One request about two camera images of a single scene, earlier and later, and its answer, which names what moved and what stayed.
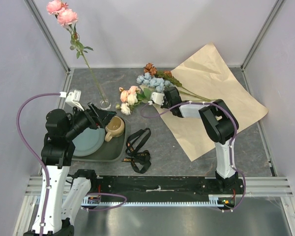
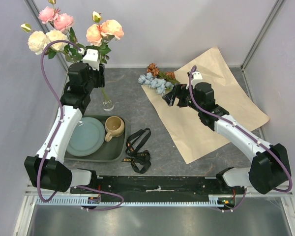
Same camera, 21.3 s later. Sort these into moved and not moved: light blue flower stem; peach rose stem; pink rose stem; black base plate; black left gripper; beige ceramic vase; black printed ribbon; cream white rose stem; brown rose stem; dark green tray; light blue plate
Moved: peach rose stem; black left gripper; cream white rose stem; pink rose stem
Not moved: brown rose stem; black base plate; light blue plate; black printed ribbon; dark green tray; light blue flower stem; beige ceramic vase
